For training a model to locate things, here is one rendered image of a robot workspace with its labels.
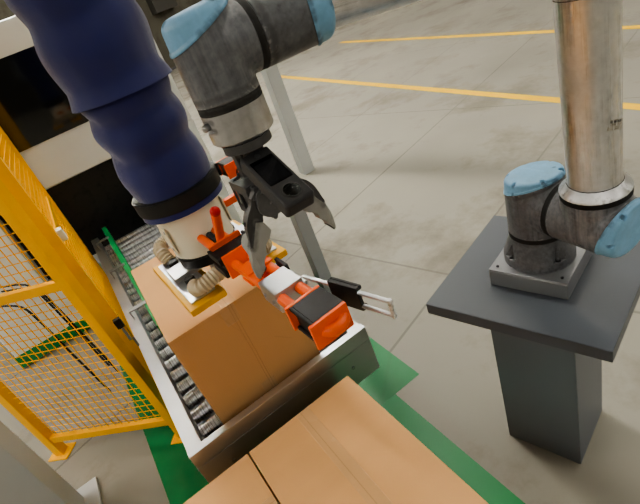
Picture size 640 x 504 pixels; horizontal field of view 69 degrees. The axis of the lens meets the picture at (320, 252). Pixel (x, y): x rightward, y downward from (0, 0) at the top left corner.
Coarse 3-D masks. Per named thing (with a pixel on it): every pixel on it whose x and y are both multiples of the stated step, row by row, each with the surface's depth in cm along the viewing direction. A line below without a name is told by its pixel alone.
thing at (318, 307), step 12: (312, 288) 81; (300, 300) 79; (312, 300) 78; (324, 300) 77; (336, 300) 76; (288, 312) 78; (300, 312) 76; (312, 312) 75; (324, 312) 74; (336, 312) 74; (348, 312) 76; (300, 324) 80; (312, 324) 73; (324, 324) 73; (312, 336) 73; (336, 336) 76
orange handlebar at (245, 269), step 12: (228, 204) 132; (204, 240) 114; (240, 264) 98; (252, 276) 93; (264, 276) 96; (300, 288) 85; (288, 300) 82; (336, 324) 73; (348, 324) 74; (324, 336) 74
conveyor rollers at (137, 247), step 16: (128, 240) 320; (144, 240) 310; (112, 256) 309; (128, 256) 297; (144, 256) 292; (128, 288) 266; (144, 320) 229; (160, 336) 216; (160, 352) 201; (320, 352) 174; (192, 384) 181; (192, 400) 173; (192, 416) 165; (208, 432) 158
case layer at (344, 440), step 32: (352, 384) 153; (320, 416) 147; (352, 416) 143; (384, 416) 139; (256, 448) 145; (288, 448) 141; (320, 448) 138; (352, 448) 134; (384, 448) 131; (416, 448) 128; (224, 480) 139; (256, 480) 136; (288, 480) 132; (320, 480) 129; (352, 480) 126; (384, 480) 123; (416, 480) 121; (448, 480) 118
